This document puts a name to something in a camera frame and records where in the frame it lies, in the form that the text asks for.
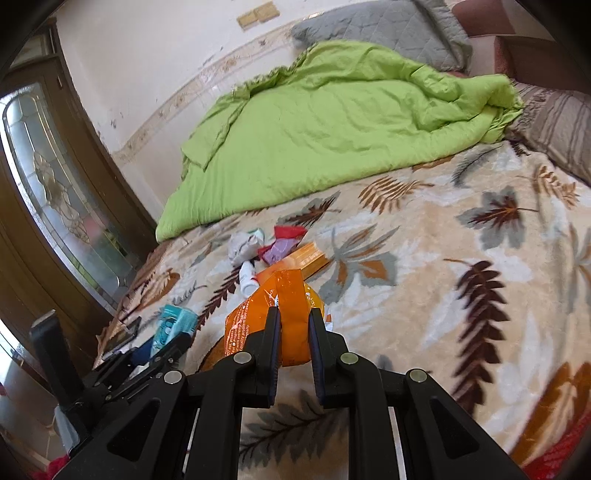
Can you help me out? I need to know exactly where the black smartphone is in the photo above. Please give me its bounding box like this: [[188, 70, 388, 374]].
[[95, 316, 143, 365]]

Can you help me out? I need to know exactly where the leaf printed blanket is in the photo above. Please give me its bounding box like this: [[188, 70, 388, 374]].
[[92, 141, 591, 480]]

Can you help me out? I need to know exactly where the wooden door with patterned glass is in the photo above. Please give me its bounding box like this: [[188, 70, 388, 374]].
[[0, 18, 160, 384]]

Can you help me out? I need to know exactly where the orange plastic wrapper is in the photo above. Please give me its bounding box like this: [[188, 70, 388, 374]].
[[225, 269, 333, 367]]

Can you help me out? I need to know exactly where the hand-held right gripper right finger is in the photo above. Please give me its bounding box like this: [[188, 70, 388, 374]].
[[307, 307, 532, 480]]

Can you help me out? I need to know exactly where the teal wipes packet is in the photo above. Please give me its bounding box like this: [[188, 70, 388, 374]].
[[150, 304, 200, 358]]

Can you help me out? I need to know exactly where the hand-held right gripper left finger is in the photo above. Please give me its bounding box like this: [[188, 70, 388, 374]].
[[53, 305, 283, 480]]

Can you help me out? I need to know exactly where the green quilt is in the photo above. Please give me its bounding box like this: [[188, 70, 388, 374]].
[[156, 41, 525, 243]]

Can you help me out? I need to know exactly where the striped floral pillow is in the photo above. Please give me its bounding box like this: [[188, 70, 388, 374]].
[[508, 80, 591, 178]]

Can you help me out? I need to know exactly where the brown upholstered headboard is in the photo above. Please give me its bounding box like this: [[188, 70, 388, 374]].
[[450, 0, 591, 93]]

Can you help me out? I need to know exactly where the white plastic bottle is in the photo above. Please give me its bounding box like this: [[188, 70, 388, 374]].
[[239, 259, 259, 295]]

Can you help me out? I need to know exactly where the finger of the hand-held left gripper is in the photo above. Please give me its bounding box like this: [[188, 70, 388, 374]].
[[148, 331, 193, 366], [92, 350, 177, 398]]

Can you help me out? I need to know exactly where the red cardboard carton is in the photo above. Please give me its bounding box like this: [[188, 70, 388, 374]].
[[257, 224, 309, 266]]

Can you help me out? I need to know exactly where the orange cardboard box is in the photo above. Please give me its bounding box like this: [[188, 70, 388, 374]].
[[256, 242, 331, 282]]

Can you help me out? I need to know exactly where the red fabric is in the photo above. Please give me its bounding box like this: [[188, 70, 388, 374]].
[[519, 436, 588, 474]]

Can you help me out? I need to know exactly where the grey quilted pillow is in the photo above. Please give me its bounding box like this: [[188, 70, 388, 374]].
[[291, 0, 474, 72]]

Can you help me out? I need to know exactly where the purple paper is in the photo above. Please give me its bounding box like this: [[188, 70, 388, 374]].
[[268, 240, 296, 262]]

